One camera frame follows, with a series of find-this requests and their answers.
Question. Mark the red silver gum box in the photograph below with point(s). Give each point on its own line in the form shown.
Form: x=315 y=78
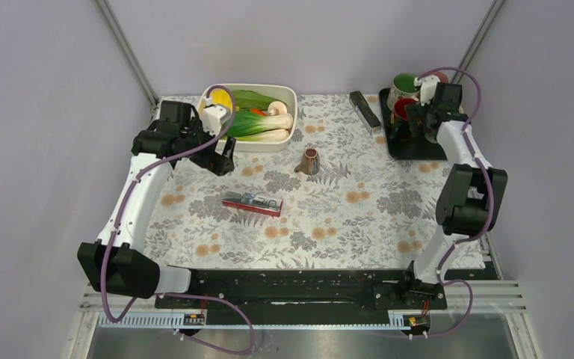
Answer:
x=253 y=202

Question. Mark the floral tablecloth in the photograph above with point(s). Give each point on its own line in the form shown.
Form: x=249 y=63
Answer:
x=362 y=209

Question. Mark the white vegetable tray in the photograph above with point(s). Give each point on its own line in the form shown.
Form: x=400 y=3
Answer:
x=282 y=93

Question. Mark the black rectangular box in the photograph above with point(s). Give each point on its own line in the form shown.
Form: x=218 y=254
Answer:
x=363 y=110

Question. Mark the mushroom toy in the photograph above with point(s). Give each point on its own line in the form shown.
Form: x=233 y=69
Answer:
x=277 y=108

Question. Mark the cream christmas mug green inside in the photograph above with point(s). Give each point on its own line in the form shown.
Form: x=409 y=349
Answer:
x=403 y=86

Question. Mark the black tray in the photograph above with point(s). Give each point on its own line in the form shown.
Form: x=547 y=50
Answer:
x=399 y=144

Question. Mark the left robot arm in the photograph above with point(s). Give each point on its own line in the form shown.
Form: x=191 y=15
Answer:
x=115 y=261

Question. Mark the green leek stalk toy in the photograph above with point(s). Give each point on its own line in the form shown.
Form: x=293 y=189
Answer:
x=274 y=135

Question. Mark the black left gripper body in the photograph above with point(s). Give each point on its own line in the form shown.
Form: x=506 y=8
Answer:
x=206 y=156

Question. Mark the green bok choy toy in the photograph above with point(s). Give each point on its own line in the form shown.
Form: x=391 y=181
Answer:
x=247 y=123

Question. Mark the black interior mug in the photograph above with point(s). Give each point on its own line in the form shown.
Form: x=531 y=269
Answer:
x=401 y=116

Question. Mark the green leaf vegetable toy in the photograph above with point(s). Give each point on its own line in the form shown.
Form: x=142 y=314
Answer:
x=248 y=99

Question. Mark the white napa cabbage toy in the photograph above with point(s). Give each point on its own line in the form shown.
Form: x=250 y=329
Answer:
x=218 y=96

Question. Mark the small brown mug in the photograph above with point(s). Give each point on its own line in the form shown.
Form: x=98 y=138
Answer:
x=310 y=162

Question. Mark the pink ghost pattern mug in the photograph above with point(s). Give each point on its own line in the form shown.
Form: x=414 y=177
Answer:
x=442 y=77

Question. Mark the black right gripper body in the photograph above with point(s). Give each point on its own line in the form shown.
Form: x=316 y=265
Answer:
x=432 y=110

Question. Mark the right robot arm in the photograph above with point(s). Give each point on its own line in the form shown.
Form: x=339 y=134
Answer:
x=469 y=202

